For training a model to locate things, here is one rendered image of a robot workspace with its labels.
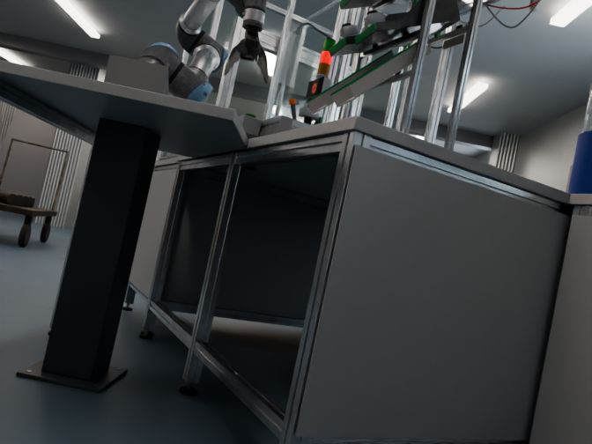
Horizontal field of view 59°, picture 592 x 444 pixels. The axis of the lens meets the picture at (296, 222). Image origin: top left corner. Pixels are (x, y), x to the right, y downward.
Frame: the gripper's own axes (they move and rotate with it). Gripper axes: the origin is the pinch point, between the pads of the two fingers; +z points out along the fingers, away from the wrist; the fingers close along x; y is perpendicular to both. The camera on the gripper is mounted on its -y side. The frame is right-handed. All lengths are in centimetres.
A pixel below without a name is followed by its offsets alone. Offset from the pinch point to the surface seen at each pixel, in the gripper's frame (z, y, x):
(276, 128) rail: 17.3, -18.0, -9.8
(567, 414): 84, -75, -85
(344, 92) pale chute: 5.7, -35.2, -25.5
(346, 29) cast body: -14.9, -28.4, -25.6
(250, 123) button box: 15.7, -6.4, -2.9
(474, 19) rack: -20, -44, -59
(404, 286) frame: 56, -75, -35
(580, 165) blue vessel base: 15, -39, -108
